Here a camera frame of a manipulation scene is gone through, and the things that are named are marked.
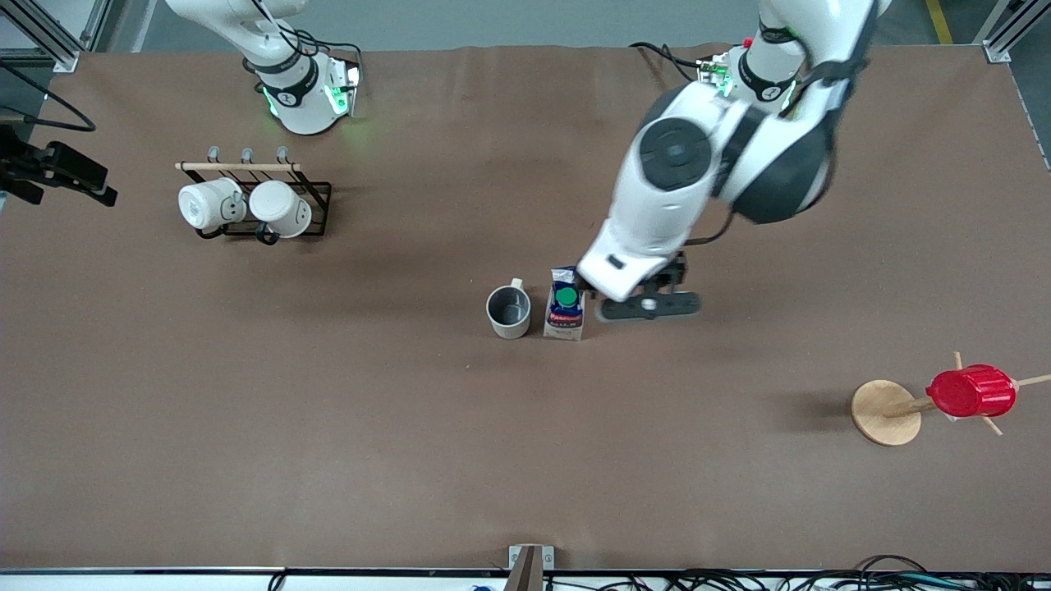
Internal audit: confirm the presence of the red plastic cup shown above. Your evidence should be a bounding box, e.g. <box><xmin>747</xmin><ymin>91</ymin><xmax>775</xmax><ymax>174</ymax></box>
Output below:
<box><xmin>926</xmin><ymin>364</ymin><xmax>1017</xmax><ymax>419</ymax></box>

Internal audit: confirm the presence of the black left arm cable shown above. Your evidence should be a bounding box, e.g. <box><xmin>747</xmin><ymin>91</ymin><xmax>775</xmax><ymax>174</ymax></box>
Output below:
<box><xmin>686</xmin><ymin>205</ymin><xmax>736</xmax><ymax>247</ymax></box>

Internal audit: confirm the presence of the white mug with face print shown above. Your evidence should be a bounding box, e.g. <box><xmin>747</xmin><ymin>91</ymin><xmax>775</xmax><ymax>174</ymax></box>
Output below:
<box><xmin>178</xmin><ymin>177</ymin><xmax>246</xmax><ymax>231</ymax></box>

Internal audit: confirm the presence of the black cable bundle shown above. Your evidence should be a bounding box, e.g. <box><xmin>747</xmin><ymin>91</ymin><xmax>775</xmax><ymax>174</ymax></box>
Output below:
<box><xmin>657</xmin><ymin>556</ymin><xmax>1051</xmax><ymax>591</ymax></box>

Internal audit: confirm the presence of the wooden mug tree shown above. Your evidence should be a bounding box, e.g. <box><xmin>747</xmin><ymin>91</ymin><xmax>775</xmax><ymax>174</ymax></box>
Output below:
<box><xmin>851</xmin><ymin>351</ymin><xmax>1051</xmax><ymax>447</ymax></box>

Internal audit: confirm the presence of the plain white mug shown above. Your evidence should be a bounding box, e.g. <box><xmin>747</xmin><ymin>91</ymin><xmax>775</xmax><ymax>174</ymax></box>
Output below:
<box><xmin>249</xmin><ymin>181</ymin><xmax>313</xmax><ymax>239</ymax></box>

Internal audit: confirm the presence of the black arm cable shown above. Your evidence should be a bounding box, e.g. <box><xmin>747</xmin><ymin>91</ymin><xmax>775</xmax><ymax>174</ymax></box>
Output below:
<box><xmin>0</xmin><ymin>62</ymin><xmax>97</xmax><ymax>133</ymax></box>
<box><xmin>686</xmin><ymin>205</ymin><xmax>736</xmax><ymax>247</ymax></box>

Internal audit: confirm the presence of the black wire mug rack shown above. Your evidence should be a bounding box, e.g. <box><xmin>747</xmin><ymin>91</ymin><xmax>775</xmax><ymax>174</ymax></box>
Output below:
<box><xmin>175</xmin><ymin>146</ymin><xmax>333</xmax><ymax>245</ymax></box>

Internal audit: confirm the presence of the blue white milk carton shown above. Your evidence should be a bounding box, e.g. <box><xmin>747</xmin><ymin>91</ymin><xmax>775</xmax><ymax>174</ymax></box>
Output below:
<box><xmin>543</xmin><ymin>267</ymin><xmax>587</xmax><ymax>341</ymax></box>

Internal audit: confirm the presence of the aluminium frame profile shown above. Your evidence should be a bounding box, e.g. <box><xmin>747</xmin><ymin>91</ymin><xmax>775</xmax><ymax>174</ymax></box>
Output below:
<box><xmin>0</xmin><ymin>0</ymin><xmax>112</xmax><ymax>73</ymax></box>
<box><xmin>984</xmin><ymin>0</ymin><xmax>1051</xmax><ymax>64</ymax></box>

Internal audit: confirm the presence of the grey cream mug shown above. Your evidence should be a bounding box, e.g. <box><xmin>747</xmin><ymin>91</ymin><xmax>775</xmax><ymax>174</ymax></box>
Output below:
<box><xmin>486</xmin><ymin>278</ymin><xmax>532</xmax><ymax>340</ymax></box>

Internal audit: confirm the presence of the black left base cable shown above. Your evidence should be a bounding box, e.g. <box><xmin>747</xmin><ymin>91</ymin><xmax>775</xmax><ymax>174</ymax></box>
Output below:
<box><xmin>630</xmin><ymin>41</ymin><xmax>709</xmax><ymax>88</ymax></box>

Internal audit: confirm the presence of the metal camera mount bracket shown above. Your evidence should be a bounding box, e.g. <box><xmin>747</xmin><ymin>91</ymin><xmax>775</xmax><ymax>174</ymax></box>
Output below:
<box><xmin>507</xmin><ymin>544</ymin><xmax>555</xmax><ymax>591</ymax></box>

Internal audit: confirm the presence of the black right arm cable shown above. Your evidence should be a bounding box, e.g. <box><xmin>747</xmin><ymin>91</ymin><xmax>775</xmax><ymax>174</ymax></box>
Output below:
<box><xmin>0</xmin><ymin>62</ymin><xmax>97</xmax><ymax>133</ymax></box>

